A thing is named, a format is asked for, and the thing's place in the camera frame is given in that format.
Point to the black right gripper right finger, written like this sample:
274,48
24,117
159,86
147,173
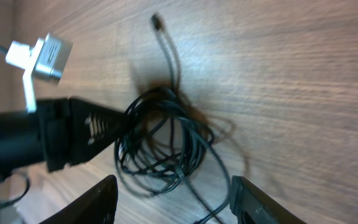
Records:
253,206

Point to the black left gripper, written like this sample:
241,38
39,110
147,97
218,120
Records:
75,130

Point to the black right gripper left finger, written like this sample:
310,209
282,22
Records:
97,205

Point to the black USB-A cable blue plug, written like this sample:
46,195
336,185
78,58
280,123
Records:
163,147

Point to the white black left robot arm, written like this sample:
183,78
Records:
20,141

